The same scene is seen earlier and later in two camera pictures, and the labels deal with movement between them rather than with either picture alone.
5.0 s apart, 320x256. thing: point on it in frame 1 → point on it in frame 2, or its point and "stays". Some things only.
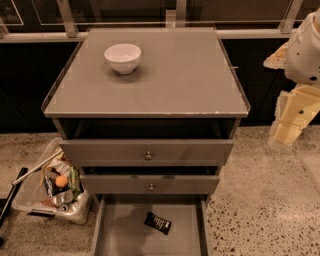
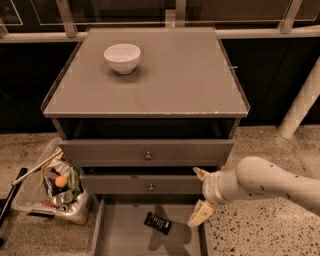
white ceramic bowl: [123, 57] stays
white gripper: [302, 58] → [210, 188]
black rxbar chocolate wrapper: [155, 221] stays
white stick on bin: [38, 167] stays
